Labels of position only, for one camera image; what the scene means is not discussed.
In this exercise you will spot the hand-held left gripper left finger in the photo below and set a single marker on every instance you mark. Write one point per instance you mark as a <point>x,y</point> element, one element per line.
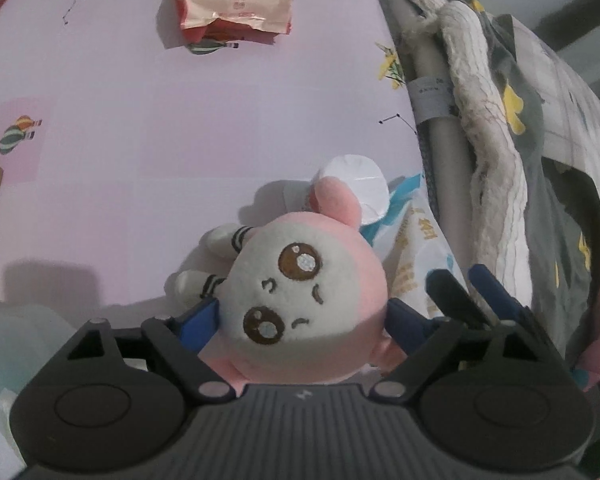
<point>200,319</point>

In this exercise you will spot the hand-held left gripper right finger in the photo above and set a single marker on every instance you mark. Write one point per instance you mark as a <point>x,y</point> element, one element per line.
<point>400,321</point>

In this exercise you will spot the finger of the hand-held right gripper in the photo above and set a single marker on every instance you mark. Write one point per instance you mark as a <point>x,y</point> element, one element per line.
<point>447,292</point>
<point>490,285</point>

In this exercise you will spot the white blue tissue packet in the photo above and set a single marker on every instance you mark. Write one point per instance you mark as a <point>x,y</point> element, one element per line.
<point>410,250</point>

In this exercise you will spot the pink plush toy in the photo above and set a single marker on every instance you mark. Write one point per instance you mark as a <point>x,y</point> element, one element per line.
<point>290,285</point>

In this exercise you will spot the white plastic bag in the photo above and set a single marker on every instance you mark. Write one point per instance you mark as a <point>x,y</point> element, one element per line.
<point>10,350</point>

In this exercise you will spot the grey blanket with yellow print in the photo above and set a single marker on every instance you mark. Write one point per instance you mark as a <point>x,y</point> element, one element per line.
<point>555,185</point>

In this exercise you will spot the white knit blanket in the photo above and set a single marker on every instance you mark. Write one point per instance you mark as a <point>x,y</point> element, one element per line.
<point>490,160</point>

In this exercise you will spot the pink balloon print mat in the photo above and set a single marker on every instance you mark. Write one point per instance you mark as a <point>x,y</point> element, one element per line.
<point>130,135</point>

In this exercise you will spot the red white wet wipes pack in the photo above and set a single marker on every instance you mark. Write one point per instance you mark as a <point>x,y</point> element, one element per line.
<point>230,5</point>

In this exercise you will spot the grey padded rail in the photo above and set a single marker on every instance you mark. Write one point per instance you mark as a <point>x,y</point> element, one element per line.
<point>440,150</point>

